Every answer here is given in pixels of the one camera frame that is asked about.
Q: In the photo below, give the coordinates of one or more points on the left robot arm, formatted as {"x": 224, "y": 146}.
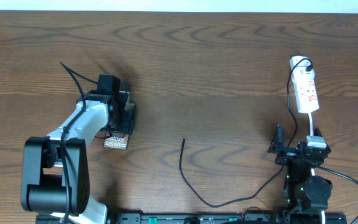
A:
{"x": 55, "y": 173}

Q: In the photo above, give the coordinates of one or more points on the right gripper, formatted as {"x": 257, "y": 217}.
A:
{"x": 288, "y": 154}

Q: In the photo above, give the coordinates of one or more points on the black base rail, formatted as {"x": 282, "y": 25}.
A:
{"x": 249, "y": 217}

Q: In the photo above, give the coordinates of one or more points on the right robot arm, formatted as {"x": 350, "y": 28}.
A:
{"x": 306, "y": 192}

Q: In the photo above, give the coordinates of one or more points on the Galaxy S25 Ultra smartphone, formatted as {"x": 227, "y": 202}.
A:
{"x": 117, "y": 141}

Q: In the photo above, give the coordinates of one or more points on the white power strip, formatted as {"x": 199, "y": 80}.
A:
{"x": 302, "y": 76}

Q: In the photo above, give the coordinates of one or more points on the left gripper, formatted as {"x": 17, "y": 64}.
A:
{"x": 127, "y": 126}

